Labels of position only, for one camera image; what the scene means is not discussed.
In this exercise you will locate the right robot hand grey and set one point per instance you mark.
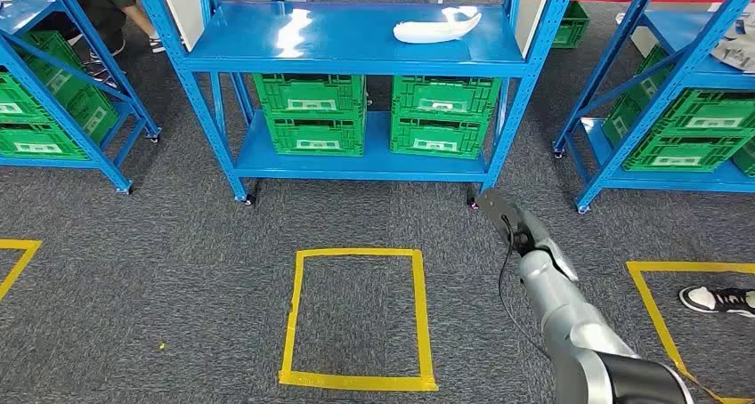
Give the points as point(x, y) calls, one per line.
point(507, 218)

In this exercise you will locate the small white mirror cover part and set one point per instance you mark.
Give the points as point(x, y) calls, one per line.
point(430, 33)

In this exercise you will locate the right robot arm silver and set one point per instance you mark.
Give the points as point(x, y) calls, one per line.
point(566, 319)

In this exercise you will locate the blue metal shelf rack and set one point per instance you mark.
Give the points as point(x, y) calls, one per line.
point(17, 12)
point(354, 36)
point(672, 33)

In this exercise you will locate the yellow floor tape square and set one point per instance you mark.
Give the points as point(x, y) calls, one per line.
point(678, 267)
point(17, 244)
point(354, 382)

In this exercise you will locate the white table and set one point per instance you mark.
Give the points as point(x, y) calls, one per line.
point(183, 18)
point(530, 24)

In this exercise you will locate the person's black white shoe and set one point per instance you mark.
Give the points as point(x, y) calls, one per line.
point(708, 300)

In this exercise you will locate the grey printed cloth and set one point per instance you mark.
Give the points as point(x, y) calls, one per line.
point(737, 50)

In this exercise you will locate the person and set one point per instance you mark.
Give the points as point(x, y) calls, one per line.
point(112, 12)

